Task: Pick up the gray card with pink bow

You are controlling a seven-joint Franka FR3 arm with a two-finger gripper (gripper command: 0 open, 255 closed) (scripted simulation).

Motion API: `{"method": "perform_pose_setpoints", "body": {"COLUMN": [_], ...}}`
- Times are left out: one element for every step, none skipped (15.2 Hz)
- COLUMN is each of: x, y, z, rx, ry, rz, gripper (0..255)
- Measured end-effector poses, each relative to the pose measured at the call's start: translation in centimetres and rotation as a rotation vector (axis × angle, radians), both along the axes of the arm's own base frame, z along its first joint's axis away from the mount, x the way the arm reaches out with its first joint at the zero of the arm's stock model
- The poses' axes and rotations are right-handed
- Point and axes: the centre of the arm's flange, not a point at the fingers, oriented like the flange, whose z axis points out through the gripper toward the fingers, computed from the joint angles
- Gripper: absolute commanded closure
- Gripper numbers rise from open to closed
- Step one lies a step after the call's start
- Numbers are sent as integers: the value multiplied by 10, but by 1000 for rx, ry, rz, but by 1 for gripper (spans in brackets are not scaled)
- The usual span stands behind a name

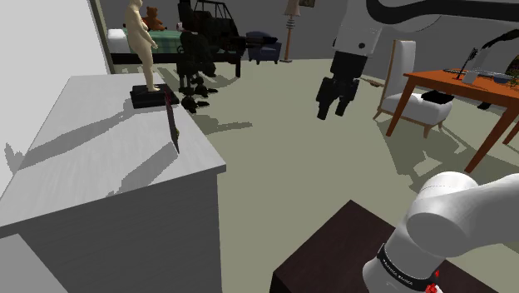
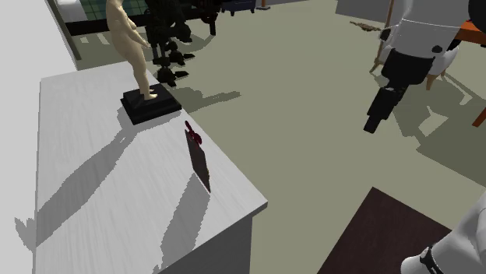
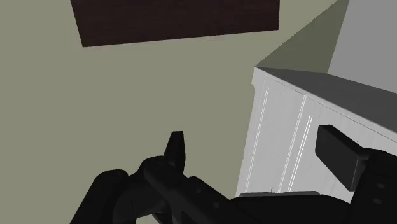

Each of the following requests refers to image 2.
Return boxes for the white chair with wooden legs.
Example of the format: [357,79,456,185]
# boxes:
[369,0,461,92]

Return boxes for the brown scrap on floor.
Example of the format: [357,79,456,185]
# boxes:
[349,20,383,33]

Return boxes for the orange wooden table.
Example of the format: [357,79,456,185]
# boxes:
[452,19,486,128]

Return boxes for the dark blue armchair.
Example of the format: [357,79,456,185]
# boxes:
[221,0,256,17]

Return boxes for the dark red clipboard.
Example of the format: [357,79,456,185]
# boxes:
[183,120,212,195]

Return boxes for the beige figure on black base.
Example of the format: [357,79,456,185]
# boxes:
[104,0,184,126]

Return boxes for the bed with green checked cover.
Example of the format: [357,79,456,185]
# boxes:
[54,0,150,24]

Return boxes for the white wooden desk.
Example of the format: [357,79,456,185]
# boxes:
[33,60,269,274]

